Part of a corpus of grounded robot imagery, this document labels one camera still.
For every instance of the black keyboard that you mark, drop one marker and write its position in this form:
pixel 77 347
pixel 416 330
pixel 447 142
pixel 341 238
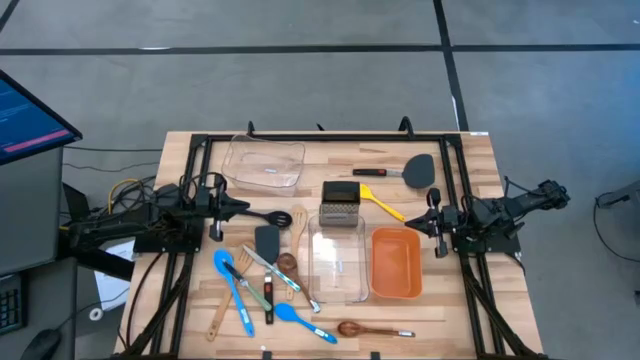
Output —
pixel 12 305

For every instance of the clear plastic bin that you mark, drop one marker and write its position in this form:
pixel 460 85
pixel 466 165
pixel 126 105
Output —
pixel 337 270
pixel 250 165

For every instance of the computer monitor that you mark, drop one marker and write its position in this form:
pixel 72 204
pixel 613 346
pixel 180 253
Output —
pixel 25 125

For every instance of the square black turner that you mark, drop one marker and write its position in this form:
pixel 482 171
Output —
pixel 267 242

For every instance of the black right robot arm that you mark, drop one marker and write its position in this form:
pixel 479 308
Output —
pixel 500 207

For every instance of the round black turner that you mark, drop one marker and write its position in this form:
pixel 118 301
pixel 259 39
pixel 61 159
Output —
pixel 419 171

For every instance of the white paper sheet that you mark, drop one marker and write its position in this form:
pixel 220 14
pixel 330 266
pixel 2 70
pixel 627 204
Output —
pixel 112 295

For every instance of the black slotted spoon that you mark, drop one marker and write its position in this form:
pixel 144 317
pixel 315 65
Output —
pixel 279 218

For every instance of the black floor beam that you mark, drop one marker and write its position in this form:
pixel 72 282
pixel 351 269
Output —
pixel 100 262

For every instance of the orange plastic bin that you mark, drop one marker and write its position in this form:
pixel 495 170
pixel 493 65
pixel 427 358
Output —
pixel 396 262

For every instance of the large blue silicone spoon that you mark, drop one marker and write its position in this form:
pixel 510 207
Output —
pixel 223 262

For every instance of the small blue silicone spoon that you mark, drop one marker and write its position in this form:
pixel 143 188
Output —
pixel 286 312

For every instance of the grey desk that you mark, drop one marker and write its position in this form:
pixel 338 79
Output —
pixel 30 210

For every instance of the white tape roll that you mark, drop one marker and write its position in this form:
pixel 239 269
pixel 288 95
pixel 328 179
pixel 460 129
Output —
pixel 91 314

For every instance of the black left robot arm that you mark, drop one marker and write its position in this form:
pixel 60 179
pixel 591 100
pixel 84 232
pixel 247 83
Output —
pixel 170 197

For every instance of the white label sticker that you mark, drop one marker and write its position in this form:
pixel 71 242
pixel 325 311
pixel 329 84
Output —
pixel 478 133

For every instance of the yellow silicone spatula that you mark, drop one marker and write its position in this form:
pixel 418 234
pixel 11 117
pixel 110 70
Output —
pixel 367 192

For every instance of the grey metal stand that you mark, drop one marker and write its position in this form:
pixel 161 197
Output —
pixel 625 192

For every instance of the black aluminium table frame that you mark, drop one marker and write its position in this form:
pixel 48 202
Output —
pixel 350 137

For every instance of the metal tongs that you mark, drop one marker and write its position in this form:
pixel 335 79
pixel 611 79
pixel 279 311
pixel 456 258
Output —
pixel 260 300

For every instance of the black computer mouse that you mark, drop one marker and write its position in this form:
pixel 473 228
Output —
pixel 42 345

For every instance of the wooden slotted spatula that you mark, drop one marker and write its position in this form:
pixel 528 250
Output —
pixel 220 320
pixel 299 220

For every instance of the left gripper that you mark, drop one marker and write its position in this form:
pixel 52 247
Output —
pixel 212 202

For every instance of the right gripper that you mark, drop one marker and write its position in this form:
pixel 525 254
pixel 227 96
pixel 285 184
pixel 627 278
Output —
pixel 450 220

